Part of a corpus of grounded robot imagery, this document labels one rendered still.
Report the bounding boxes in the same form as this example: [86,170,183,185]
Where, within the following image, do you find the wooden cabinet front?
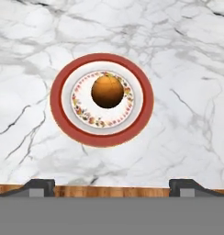
[0,184,224,198]

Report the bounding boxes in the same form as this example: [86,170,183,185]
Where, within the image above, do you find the orange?
[90,74,125,109]

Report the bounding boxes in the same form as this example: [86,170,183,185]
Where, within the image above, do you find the red rimmed floral plate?
[49,52,155,149]

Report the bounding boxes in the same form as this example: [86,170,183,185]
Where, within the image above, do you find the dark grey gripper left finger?
[0,178,56,198]

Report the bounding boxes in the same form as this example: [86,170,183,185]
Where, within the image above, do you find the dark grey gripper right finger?
[168,178,224,198]

